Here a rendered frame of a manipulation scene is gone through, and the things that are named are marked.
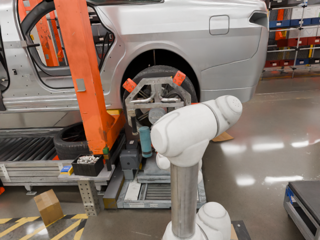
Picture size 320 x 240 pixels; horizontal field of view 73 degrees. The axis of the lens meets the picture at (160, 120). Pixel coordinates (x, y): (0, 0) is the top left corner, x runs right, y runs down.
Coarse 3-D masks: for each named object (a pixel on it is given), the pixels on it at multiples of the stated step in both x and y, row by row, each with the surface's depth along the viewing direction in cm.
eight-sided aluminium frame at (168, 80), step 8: (144, 80) 169; (152, 80) 169; (160, 80) 169; (168, 80) 168; (136, 88) 173; (176, 88) 170; (128, 96) 176; (184, 96) 172; (128, 112) 182; (128, 120) 185
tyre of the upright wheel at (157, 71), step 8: (144, 72) 177; (152, 72) 175; (160, 72) 174; (168, 72) 174; (176, 72) 177; (136, 80) 179; (184, 80) 176; (184, 88) 178; (192, 88) 180; (192, 96) 180
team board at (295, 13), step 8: (296, 8) 581; (304, 8) 581; (312, 8) 581; (296, 16) 589; (304, 16) 589; (312, 16) 589; (288, 32) 604; (296, 32) 605; (304, 32) 605; (312, 32) 605
